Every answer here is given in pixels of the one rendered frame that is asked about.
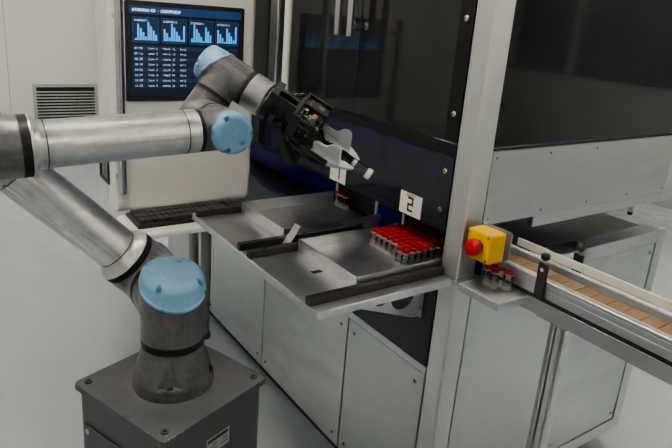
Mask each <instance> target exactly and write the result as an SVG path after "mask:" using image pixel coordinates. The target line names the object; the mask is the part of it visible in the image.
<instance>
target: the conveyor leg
mask: <svg viewBox="0 0 672 448"><path fill-rule="evenodd" d="M536 316H538V317H540V318H542V317H541V316H539V315H537V314H536ZM542 319H543V320H545V321H547V322H549V323H550V327H549V332H548V337H547V342H546V347H545V352H544V357H543V362H542V367H541V372H540V377H539V382H538V387H537V392H536V397H535V402H534V407H533V412H532V417H531V422H530V427H529V432H528V437H527V442H526V447H525V448H547V445H548V440H549V435H550V431H551V426H552V421H553V416H554V412H555V407H556V402H557V398H558V393H559V388H560V383H561V379H562V374H563V369H564V365H565V360H566V355H567V350H568V346H569V341H570V336H571V332H569V331H567V330H565V329H563V328H561V327H559V326H558V325H556V324H554V323H552V322H550V321H548V320H546V319H544V318H542Z"/></svg>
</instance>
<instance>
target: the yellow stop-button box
mask: <svg viewBox="0 0 672 448"><path fill-rule="evenodd" d="M472 238H476V239H478V240H479V241H480V243H481V246H482V250H481V253H480V254H479V255H476V256H470V255H468V254H467V253H466V255H467V256H469V257H471V258H473V259H475V260H477V261H480V262H482V263H484V264H486V265H490V264H495V263H499V262H504V261H507V260H508V255H509V250H510V244H511V238H512V232H509V231H507V230H504V229H502V228H499V227H497V226H495V225H492V224H490V223H489V224H485V225H479V226H474V227H470V228H469V235H468V239H472Z"/></svg>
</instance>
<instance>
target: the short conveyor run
mask: <svg viewBox="0 0 672 448"><path fill-rule="evenodd" d="M517 245H519V246H521V247H524V248H526V249H528V250H530V251H533V252H535V253H537V254H540V255H541V256H539V255H537V254H535V253H532V252H530V251H528V250H525V249H523V248H520V247H517V246H515V245H513V244H512V245H511V251H510V257H509V259H508V260H507V261H504V262H499V263H495V264H498V265H499V267H504V268H506V271H507V270H509V271H512V272H513V273H514V274H513V282H512V287H513V288H515V289H517V290H519V291H521V292H523V293H525V294H527V295H528V296H529V298H528V303H524V304H521V305H520V306H522V307H523V308H525V309H527V310H529V311H531V312H533V313H535V314H537V315H539V316H541V317H542V318H544V319H546V320H548V321H550V322H552V323H554V324H556V325H558V326H559V327H561V328H563V329H565V330H567V331H569V332H571V333H573V334H575V335H577V336H578V337H580V338H582V339H584V340H586V341H588V342H590V343H592V344H594V345H595V346H597V347H599V348H601V349H603V350H605V351H607V352H609V353H611V354H613V355H614V356H616V357H618V358H620V359H622V360H624V361H626V362H628V363H630V364H631V365H633V366H635V367H637V368H639V369H641V370H643V371H645V372H647V373H649V374H650V375H652V376H654V377H656V378H658V379H660V380H662V381H664V382H666V383H667V384H669V385H671V386H672V313H671V312H668V311H666V310H664V309H662V308H659V307H657V306H655V305H652V304H650V303H648V302H645V301H643V300H641V299H638V298H636V297H634V296H632V295H635V296H637V297H639V298H642V299H644V300H646V301H649V302H651V303H653V304H656V305H658V306H660V307H663V308H665V309H667V310H669V311H672V301H670V300H668V299H666V298H663V297H661V296H658V295H656V294H654V293H651V292H649V291H646V290H644V289H642V288H639V287H637V286H634V285H632V284H630V283H627V282H625V281H622V280H620V279H618V278H615V277H613V276H611V275H608V274H606V273H603V272H601V271H599V270H596V269H594V268H591V267H589V266H587V265H584V264H583V261H584V255H582V254H581V253H582V252H583V251H585V248H586V247H585V245H583V244H578V245H576V250H577V251H578V253H577V252H576V253H574V256H573V259H570V258H567V257H565V256H563V255H560V254H558V253H556V252H553V251H551V250H548V249H546V248H544V247H541V246H539V245H536V244H534V243H532V242H529V241H527V240H524V239H522V238H520V237H519V238H518V241H517ZM550 259H551V260H554V261H556V262H558V263H561V264H563V265H565V266H568V267H570V268H571V269H569V268H567V267H565V266H562V265H560V264H558V263H555V262H553V261H551V260H550ZM581 273H584V274H586V275H588V276H591V277H593V278H595V279H598V280H600V281H602V282H605V283H607V284H609V285H612V286H614V287H616V288H619V289H621V290H623V291H625V292H628V293H630V294H632V295H629V294H627V293H625V292H622V291H620V290H618V289H615V288H613V287H611V286H608V285H606V284H604V283H602V282H599V281H597V280H595V279H592V278H590V277H588V276H585V275H583V274H581Z"/></svg>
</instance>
